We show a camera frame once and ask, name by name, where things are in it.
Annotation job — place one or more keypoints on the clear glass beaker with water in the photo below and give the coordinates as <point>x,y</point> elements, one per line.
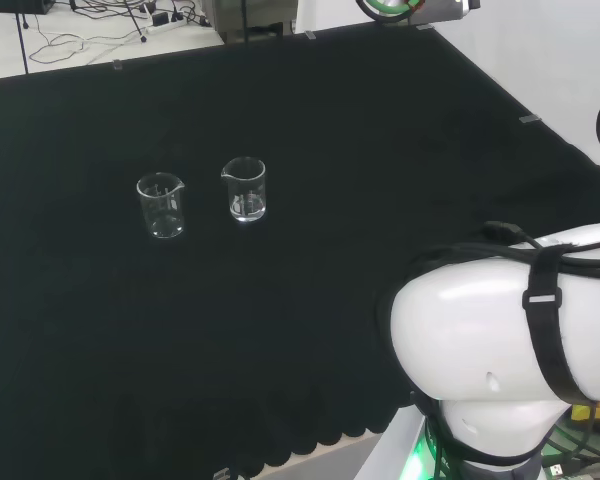
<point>244,192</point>

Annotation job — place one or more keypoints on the empty clear glass beaker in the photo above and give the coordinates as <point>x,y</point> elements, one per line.
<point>160,205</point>

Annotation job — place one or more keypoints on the black bench cloth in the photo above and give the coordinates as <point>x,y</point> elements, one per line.
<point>290,300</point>

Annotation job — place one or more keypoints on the grey metal box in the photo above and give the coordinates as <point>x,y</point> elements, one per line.
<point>250,17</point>

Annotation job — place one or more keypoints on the white power strip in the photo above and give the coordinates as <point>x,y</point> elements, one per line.
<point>166,27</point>

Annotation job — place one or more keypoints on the black tripod leg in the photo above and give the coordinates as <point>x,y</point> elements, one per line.
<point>136,22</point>

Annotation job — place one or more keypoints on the black tripod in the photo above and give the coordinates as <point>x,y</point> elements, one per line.
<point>22,40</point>

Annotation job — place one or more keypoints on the yellow stop button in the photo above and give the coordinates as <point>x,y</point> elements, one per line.
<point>597,417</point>

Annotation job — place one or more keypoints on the black box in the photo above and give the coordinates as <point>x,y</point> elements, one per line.
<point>22,6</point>

